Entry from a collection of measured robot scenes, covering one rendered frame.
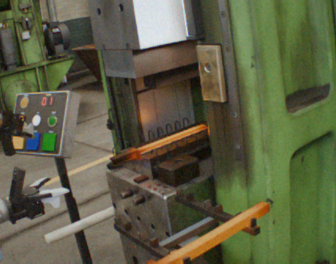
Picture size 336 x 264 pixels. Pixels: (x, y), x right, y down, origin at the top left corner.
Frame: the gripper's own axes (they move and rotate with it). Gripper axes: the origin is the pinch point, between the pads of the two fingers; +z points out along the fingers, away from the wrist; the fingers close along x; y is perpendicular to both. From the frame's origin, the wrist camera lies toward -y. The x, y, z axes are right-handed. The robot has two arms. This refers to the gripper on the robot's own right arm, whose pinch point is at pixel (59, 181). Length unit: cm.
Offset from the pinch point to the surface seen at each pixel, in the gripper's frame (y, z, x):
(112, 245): 100, 61, -106
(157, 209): 14.6, 24.7, 16.8
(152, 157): 0.8, 32.1, 7.2
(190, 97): -8, 73, -19
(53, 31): -34, 216, -504
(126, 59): -33.3, 30.7, 3.2
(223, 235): 3, 14, 60
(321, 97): -13, 78, 46
